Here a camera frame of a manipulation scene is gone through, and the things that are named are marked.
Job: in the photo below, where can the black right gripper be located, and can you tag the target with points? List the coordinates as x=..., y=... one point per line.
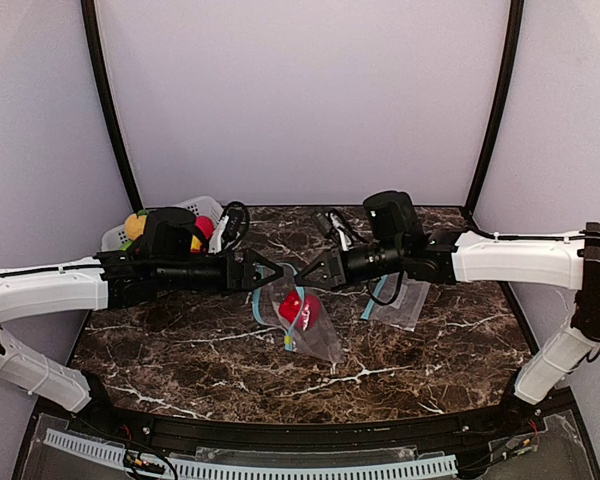
x=335, y=265

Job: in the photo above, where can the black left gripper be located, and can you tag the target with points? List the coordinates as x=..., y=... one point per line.
x=235, y=270

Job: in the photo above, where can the red toy bell pepper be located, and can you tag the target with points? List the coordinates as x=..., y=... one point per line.
x=304, y=312

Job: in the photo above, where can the clear zip bag blue zipper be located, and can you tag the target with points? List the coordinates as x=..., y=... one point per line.
x=321, y=342

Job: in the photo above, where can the yellow orange toy peach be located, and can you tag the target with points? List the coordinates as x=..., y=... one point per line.
x=134, y=225

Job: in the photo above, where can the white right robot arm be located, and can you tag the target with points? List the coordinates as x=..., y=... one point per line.
x=569, y=261

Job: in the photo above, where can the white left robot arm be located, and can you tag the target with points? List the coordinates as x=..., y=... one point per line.
x=106, y=281

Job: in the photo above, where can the pink red toy fruit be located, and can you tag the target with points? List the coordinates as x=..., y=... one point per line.
x=206, y=226

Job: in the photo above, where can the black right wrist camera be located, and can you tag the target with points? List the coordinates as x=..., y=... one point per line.
x=391, y=213

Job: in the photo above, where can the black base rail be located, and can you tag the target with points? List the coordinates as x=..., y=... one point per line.
x=450, y=432

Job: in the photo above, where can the white slotted cable duct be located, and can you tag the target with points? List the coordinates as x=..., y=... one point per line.
x=215, y=463

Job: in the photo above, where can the black frame post left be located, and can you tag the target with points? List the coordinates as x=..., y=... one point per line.
x=106, y=100

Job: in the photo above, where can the black frame post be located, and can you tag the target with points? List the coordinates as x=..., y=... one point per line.
x=501, y=91
x=106, y=100

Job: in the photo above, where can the black frame post right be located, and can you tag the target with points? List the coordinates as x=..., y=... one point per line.
x=501, y=91

